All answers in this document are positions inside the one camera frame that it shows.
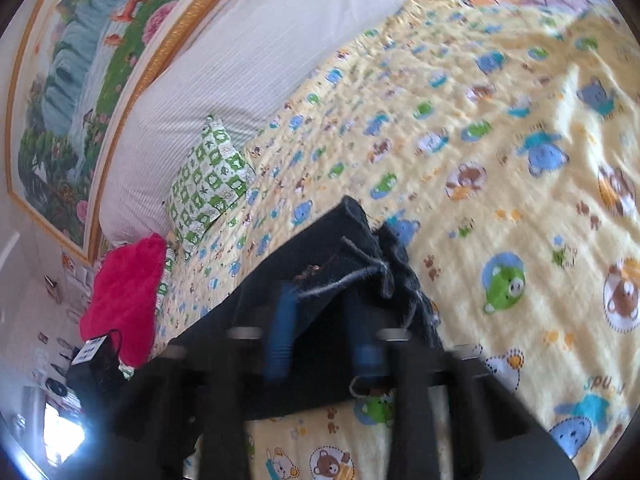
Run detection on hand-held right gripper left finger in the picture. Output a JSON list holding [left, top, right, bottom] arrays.
[[112, 280, 297, 480]]

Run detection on white padded headboard gold trim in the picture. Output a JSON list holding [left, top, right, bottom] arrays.
[[82, 0, 443, 267]]

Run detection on bright window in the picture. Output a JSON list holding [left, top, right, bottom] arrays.
[[42, 400, 87, 462]]

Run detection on red plush cloth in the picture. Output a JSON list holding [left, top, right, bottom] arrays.
[[79, 232, 169, 367]]

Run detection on yellow cartoon printed blanket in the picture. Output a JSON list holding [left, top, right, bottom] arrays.
[[150, 0, 640, 480]]

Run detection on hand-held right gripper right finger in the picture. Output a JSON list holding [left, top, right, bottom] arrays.
[[344, 304, 582, 480]]

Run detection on dark blue pants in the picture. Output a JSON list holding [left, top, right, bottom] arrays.
[[150, 196, 447, 421]]

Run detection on framed landscape wall painting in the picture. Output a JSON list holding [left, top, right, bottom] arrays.
[[5, 0, 222, 267]]

